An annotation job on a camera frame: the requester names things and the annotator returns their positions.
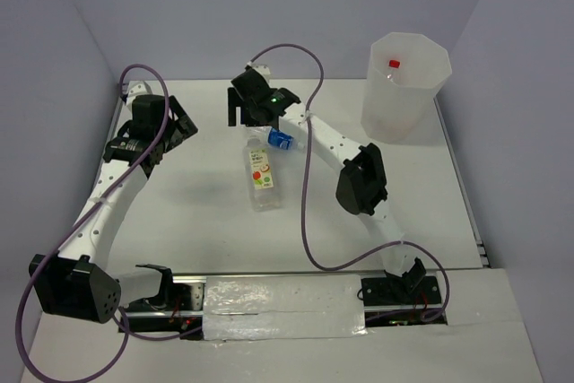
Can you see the white plastic bin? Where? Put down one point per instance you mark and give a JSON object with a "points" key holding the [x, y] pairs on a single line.
{"points": [[390, 112]]}

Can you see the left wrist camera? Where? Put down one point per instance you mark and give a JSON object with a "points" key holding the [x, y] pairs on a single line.
{"points": [[138, 88]]}

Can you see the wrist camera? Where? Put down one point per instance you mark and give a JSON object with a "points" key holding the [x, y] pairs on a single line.
{"points": [[138, 88], [262, 69]]}

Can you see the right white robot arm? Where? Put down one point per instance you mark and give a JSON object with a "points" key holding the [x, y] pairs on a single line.
{"points": [[361, 188]]}

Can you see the red cap water bottle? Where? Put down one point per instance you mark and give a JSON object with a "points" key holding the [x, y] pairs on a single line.
{"points": [[393, 71]]}

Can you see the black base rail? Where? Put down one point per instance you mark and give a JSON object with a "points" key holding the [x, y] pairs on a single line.
{"points": [[184, 316]]}

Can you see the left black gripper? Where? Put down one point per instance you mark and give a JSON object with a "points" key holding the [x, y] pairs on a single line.
{"points": [[183, 128]]}

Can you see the apple juice clear bottle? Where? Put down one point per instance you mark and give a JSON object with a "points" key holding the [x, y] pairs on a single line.
{"points": [[262, 186]]}

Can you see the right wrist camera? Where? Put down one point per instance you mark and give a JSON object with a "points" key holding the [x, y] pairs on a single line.
{"points": [[262, 69]]}

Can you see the silver tape sheet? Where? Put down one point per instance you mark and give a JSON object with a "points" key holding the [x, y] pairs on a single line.
{"points": [[283, 307]]}

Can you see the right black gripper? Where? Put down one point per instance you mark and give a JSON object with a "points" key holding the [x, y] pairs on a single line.
{"points": [[234, 101]]}

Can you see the blue label clear bottle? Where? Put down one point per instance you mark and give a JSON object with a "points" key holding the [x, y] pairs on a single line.
{"points": [[278, 139]]}

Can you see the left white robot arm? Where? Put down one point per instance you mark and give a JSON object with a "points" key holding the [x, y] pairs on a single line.
{"points": [[75, 283]]}

